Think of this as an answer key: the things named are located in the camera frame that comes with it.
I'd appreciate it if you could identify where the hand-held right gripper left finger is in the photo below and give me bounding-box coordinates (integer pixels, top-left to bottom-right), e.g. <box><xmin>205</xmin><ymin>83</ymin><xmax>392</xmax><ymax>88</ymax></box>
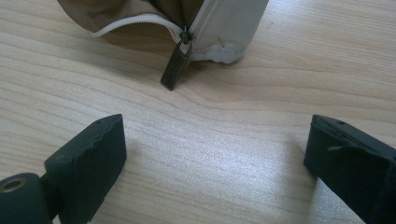
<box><xmin>43</xmin><ymin>113</ymin><xmax>128</xmax><ymax>224</ymax></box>

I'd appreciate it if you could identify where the dark metal zipper pull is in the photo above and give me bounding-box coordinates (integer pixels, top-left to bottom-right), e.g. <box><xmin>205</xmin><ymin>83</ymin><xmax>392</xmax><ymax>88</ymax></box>
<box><xmin>160</xmin><ymin>27</ymin><xmax>193</xmax><ymax>92</ymax></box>

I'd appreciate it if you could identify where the white zipper pouch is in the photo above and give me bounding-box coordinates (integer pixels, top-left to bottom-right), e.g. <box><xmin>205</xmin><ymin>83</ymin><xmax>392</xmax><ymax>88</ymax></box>
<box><xmin>56</xmin><ymin>0</ymin><xmax>270</xmax><ymax>64</ymax></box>

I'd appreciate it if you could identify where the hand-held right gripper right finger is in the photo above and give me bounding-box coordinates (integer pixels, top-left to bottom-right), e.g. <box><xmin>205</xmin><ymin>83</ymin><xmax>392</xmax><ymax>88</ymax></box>
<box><xmin>303</xmin><ymin>114</ymin><xmax>396</xmax><ymax>224</ymax></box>

